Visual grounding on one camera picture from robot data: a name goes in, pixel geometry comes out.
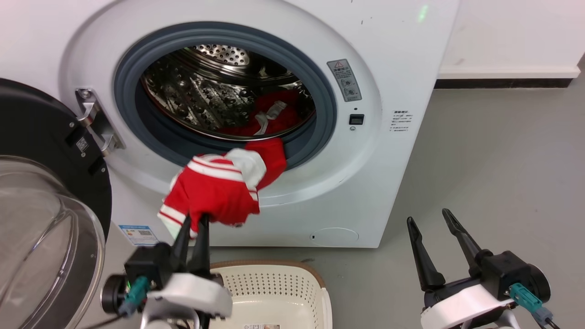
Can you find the white front-load washing machine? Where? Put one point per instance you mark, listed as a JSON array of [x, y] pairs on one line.
[[402, 55]]

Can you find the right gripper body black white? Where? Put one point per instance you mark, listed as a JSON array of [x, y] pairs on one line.
[[466, 301]]

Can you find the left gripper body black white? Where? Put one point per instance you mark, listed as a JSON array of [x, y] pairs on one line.
[[192, 292]]

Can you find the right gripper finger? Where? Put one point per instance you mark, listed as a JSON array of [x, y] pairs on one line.
[[464, 240], [425, 265]]

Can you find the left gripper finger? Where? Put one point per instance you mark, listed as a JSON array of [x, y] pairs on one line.
[[202, 251], [182, 246]]

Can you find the grey rubber door gasket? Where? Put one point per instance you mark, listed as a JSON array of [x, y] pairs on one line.
[[320, 137]]

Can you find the metal door hinge bracket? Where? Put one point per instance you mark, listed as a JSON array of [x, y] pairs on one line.
[[93, 116]]

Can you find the black door lock socket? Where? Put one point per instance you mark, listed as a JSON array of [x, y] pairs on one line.
[[356, 119]]

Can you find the small printed text label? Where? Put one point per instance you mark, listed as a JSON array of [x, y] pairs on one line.
[[401, 121]]

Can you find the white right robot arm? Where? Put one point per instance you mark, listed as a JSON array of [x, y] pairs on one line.
[[502, 322]]

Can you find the white wall skirting board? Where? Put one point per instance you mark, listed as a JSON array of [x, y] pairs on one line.
[[502, 72]]

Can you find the grey warning label sticker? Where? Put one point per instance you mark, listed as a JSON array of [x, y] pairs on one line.
[[345, 80]]

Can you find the blue energy label sticker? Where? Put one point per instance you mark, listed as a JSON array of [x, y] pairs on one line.
[[139, 234]]

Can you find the round white filter cover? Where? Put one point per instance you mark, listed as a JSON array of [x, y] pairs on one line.
[[336, 236]]

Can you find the black washer door glass bowl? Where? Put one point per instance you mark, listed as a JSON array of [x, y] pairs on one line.
[[36, 137]]

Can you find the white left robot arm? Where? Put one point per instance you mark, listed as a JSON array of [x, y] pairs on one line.
[[167, 322]]

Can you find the red white striped garment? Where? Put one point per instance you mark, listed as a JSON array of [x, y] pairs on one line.
[[215, 192]]

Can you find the cream perforated laundry basket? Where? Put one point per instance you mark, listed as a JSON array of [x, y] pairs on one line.
[[274, 297]]

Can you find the small QR code sticker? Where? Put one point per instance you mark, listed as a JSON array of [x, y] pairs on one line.
[[82, 144]]

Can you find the stainless steel washer drum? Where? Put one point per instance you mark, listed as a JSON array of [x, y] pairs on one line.
[[196, 91]]

